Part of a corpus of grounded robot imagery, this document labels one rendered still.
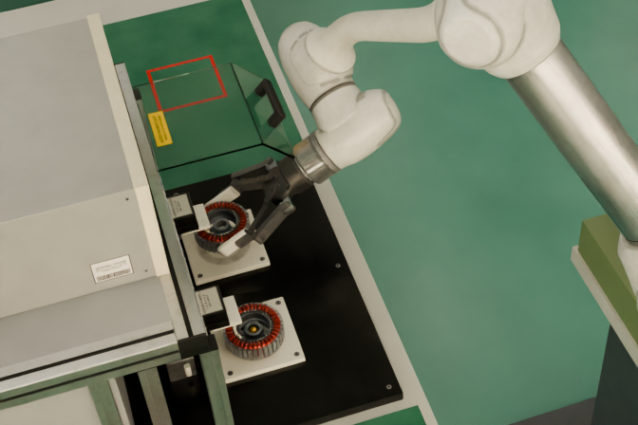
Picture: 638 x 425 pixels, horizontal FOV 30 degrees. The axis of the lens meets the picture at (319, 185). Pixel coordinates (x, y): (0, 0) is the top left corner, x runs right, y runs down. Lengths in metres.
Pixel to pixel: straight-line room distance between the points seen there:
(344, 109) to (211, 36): 0.77
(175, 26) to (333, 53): 0.82
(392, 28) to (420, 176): 1.52
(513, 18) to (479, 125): 2.05
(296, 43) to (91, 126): 0.54
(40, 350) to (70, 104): 0.39
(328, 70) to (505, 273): 1.25
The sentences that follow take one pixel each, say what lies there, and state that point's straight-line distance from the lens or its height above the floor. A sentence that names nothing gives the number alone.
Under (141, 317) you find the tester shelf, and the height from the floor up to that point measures 1.11.
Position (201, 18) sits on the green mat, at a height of 0.75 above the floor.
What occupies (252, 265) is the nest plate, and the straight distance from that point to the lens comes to 2.34.
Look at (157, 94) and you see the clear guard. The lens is 2.29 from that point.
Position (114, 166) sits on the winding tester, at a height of 1.32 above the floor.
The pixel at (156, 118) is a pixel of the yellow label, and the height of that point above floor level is 1.07.
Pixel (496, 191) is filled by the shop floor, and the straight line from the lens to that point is 3.53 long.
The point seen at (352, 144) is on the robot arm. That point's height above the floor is 1.02.
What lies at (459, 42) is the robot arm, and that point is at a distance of 1.69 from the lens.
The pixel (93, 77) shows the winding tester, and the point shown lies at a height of 1.32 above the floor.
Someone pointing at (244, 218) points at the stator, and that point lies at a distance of 2.32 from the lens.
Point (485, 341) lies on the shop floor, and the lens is 3.18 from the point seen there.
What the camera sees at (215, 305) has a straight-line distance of 2.10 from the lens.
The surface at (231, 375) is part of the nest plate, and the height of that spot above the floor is 0.78.
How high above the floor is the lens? 2.56
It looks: 46 degrees down
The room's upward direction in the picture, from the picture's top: 5 degrees counter-clockwise
